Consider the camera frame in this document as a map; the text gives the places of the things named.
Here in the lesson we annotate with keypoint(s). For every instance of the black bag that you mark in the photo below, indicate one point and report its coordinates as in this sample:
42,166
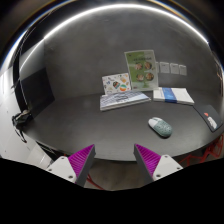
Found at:
20,120

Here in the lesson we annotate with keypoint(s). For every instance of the red chair frame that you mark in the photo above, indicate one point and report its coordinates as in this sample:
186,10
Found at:
213,150

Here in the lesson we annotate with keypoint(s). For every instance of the white wall paper middle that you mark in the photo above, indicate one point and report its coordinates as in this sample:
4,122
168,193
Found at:
174,68

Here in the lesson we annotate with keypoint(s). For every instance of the white green computer mouse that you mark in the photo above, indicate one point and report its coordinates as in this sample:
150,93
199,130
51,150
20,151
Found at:
160,127

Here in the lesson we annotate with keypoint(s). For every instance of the black folder with logo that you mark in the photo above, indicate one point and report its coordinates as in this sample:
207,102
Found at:
210,116

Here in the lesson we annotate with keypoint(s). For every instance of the white wall paper right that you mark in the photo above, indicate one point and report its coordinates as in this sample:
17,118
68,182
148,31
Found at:
183,70

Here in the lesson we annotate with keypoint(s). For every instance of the colourful sticker card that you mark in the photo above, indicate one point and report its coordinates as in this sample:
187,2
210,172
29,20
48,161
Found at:
116,83

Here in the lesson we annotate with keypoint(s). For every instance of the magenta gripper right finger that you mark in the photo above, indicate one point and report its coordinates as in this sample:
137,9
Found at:
154,166

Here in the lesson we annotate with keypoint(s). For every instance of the white blue booklet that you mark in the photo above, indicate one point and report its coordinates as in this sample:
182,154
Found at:
172,95

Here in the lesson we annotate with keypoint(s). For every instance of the green poster stand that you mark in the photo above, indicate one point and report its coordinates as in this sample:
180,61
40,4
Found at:
142,70

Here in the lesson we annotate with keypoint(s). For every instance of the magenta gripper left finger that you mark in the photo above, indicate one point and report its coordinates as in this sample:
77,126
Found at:
74,168

